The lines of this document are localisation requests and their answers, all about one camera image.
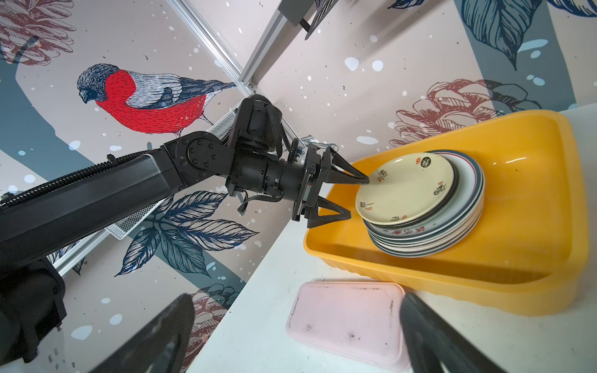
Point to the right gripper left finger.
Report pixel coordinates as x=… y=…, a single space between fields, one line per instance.
x=160 y=346

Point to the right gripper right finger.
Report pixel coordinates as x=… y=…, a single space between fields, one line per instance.
x=435 y=346

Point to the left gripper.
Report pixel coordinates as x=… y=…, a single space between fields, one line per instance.
x=320 y=165

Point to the pale yellow plate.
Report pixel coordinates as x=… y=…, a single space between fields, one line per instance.
x=406 y=188

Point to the teal patterned plate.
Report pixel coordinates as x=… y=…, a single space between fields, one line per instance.
x=466 y=198

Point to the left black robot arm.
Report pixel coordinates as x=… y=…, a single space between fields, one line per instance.
x=255 y=156

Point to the yellow plastic bin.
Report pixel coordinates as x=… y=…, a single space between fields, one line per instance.
x=529 y=248

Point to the pink rectangular box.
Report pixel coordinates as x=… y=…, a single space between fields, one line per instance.
x=359 y=320

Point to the white wire mesh shelf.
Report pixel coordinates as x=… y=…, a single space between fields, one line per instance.
x=122 y=228

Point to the black wall basket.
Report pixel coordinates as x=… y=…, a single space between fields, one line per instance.
x=307 y=14

